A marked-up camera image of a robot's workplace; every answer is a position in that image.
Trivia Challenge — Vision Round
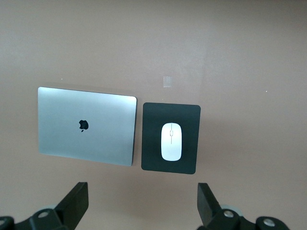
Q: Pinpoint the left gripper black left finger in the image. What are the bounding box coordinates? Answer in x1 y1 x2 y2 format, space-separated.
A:
0 182 90 230

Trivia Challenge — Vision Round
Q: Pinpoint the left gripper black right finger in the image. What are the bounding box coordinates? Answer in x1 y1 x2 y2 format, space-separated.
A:
196 183 291 230

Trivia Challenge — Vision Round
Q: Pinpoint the white computer mouse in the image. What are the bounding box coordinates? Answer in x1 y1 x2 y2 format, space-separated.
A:
160 122 183 161

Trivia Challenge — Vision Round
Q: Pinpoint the black mouse pad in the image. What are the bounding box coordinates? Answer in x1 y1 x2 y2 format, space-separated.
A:
141 102 201 175

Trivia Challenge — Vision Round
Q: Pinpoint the grey apple laptop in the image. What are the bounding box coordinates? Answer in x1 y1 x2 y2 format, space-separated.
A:
37 86 138 167

